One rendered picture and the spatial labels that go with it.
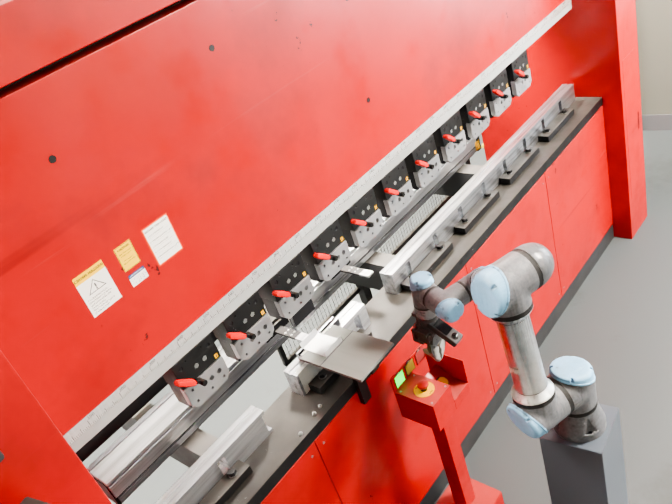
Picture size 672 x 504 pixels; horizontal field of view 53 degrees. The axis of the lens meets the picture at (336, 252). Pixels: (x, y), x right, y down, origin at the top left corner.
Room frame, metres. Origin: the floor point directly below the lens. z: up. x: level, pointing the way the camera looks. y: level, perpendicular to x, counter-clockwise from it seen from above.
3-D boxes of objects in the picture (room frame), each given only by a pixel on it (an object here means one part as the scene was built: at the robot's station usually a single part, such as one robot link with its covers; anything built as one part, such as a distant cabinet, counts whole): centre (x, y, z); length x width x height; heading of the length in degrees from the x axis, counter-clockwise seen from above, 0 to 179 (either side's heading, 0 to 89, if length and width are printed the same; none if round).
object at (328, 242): (1.97, 0.04, 1.26); 0.15 x 0.09 x 0.17; 131
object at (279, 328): (1.96, 0.27, 1.01); 0.26 x 0.12 x 0.05; 41
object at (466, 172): (3.02, -0.60, 0.81); 0.64 x 0.08 x 0.14; 41
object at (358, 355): (1.74, 0.08, 1.00); 0.26 x 0.18 x 0.01; 41
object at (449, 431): (1.72, -0.16, 0.39); 0.06 x 0.06 x 0.54; 40
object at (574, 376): (1.35, -0.50, 0.94); 0.13 x 0.12 x 0.14; 112
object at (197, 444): (1.85, 0.76, 0.81); 0.64 x 0.08 x 0.14; 41
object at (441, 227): (2.68, -0.78, 0.92); 1.68 x 0.06 x 0.10; 131
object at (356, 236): (2.10, -0.11, 1.26); 0.15 x 0.09 x 0.17; 131
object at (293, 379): (1.89, 0.13, 0.92); 0.39 x 0.06 x 0.10; 131
